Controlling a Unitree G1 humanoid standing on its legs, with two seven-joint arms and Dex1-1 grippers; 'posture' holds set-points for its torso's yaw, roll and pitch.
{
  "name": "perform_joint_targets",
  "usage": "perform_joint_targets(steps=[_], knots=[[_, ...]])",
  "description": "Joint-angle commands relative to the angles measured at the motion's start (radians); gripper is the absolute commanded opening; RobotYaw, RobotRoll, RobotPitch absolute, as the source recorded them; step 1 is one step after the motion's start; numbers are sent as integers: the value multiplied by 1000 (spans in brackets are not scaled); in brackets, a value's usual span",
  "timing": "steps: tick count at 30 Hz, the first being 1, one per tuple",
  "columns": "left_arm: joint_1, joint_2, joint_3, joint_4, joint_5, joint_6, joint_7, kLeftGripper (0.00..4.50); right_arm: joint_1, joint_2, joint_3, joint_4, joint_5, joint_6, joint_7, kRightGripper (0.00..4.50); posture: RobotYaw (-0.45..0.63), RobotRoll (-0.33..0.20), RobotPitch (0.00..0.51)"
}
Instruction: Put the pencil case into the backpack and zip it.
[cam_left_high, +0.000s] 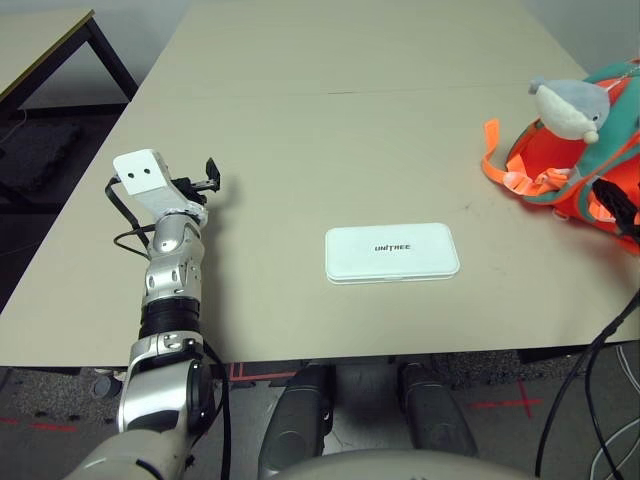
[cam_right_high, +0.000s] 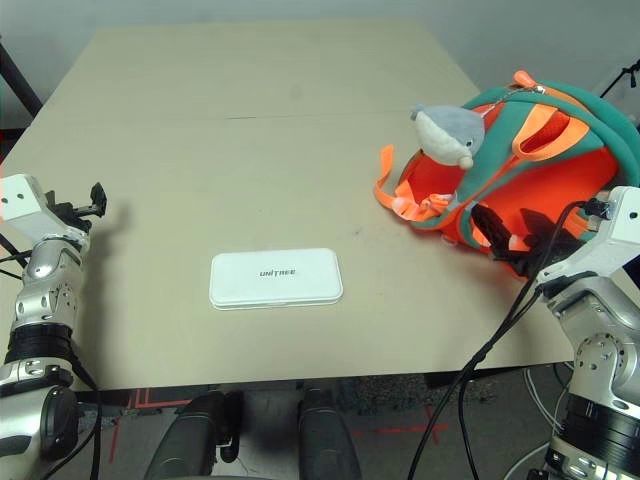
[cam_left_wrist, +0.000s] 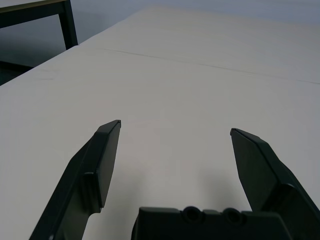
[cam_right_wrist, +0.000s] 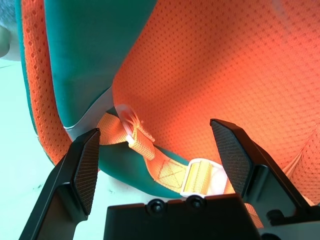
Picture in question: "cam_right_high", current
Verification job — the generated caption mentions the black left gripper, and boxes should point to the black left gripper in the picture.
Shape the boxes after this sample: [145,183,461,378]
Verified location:
[43,181,110,241]

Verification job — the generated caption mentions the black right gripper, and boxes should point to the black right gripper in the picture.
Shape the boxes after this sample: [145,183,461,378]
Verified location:
[471,203,586,280]

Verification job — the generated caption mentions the orange and green backpack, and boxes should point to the orange and green backpack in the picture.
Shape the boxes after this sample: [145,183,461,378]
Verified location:
[373,70,640,275]

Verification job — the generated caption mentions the grey plush dolphin keychain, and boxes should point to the grey plush dolphin keychain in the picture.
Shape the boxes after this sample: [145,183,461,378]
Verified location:
[410,103,487,170]

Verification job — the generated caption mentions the white Unitree pencil case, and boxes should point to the white Unitree pencil case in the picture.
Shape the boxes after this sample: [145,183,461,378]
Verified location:
[208,248,344,312]

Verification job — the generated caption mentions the black tripod stand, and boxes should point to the black tripod stand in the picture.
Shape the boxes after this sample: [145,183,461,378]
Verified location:
[598,58,640,100]

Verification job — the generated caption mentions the grey robot left leg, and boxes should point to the grey robot left leg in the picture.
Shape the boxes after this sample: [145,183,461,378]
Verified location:
[143,389,242,480]

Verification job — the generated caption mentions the grey robot leg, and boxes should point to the grey robot leg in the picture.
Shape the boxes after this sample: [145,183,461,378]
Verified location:
[297,387,362,480]
[143,389,242,480]

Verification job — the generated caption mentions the grey robot right leg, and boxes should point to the grey robot right leg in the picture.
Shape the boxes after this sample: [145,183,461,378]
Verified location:
[297,387,362,480]

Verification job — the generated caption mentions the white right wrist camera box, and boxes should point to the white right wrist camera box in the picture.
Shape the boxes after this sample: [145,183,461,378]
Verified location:
[539,185,640,289]

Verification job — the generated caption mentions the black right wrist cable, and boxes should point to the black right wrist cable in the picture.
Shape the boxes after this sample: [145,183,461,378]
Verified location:
[407,199,609,480]

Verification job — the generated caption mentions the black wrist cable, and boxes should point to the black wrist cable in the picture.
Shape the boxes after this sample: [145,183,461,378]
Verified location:
[407,199,609,480]
[0,234,104,480]

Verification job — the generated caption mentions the black metal frame bar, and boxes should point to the black metal frame bar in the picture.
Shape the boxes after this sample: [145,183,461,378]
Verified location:
[0,34,44,120]

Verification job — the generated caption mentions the white floor cables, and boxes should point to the white floor cables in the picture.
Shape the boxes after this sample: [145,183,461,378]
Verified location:
[509,367,574,480]

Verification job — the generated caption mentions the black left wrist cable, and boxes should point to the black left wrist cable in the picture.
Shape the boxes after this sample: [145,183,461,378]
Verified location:
[0,234,104,480]

